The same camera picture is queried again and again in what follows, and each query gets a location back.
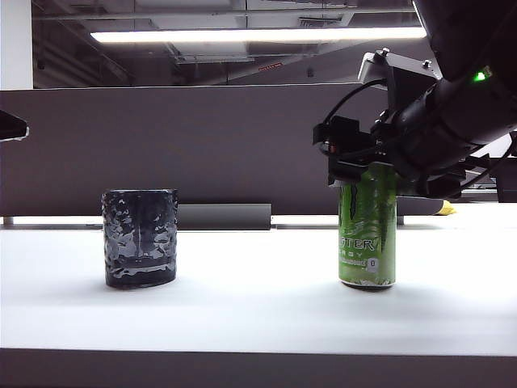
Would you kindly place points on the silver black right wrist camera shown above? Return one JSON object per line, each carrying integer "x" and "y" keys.
{"x": 408, "y": 81}

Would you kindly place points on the metal divider foot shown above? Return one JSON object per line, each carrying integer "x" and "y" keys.
{"x": 401, "y": 220}
{"x": 10, "y": 220}

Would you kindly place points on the green Monster energy can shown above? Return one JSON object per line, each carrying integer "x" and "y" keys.
{"x": 365, "y": 226}

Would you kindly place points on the grey background desk partition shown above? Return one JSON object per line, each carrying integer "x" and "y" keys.
{"x": 484, "y": 195}

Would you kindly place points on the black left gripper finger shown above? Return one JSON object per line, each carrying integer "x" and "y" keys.
{"x": 12, "y": 127}

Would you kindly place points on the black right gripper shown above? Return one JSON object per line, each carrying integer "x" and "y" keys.
{"x": 420, "y": 129}

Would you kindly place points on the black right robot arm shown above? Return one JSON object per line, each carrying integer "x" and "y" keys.
{"x": 464, "y": 32}

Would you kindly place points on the red ceiling label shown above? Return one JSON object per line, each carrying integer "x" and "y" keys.
{"x": 270, "y": 67}

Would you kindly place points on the black monitor back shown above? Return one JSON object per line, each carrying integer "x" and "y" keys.
{"x": 509, "y": 186}

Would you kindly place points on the small yellow object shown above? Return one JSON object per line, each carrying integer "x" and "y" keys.
{"x": 448, "y": 208}

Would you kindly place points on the dark textured glass cup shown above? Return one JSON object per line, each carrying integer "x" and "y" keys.
{"x": 139, "y": 242}

